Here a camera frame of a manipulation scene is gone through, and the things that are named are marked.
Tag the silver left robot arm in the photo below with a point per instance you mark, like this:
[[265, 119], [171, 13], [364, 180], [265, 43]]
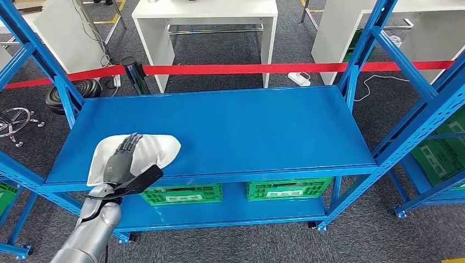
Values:
[[91, 232]]

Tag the black stanchion post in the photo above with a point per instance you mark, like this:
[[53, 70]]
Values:
[[135, 76]]

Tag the wide blue steel rack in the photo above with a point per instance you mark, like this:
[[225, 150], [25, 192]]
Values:
[[218, 138]]

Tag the blue rack holding hubcap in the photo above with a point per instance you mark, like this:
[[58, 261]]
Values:
[[11, 249]]

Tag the white power strip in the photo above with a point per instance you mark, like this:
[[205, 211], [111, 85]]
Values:
[[116, 80], [299, 79]]

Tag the white curved plastic part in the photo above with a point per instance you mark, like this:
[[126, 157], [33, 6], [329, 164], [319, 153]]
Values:
[[156, 149]]

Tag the white table with rail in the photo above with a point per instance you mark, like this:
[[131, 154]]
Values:
[[203, 9]]

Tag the open green plastic crate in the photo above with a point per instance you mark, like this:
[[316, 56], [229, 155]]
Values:
[[443, 159], [5, 196]]

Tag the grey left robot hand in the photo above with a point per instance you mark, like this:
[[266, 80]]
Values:
[[118, 167]]

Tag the black stool chrome base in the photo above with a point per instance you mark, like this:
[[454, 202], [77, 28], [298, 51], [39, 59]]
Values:
[[78, 92], [14, 121]]

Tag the red barrier belt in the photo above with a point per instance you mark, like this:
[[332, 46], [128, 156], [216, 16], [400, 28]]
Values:
[[236, 69]]

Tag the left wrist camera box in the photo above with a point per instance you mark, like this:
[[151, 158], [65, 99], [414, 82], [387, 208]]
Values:
[[141, 179]]

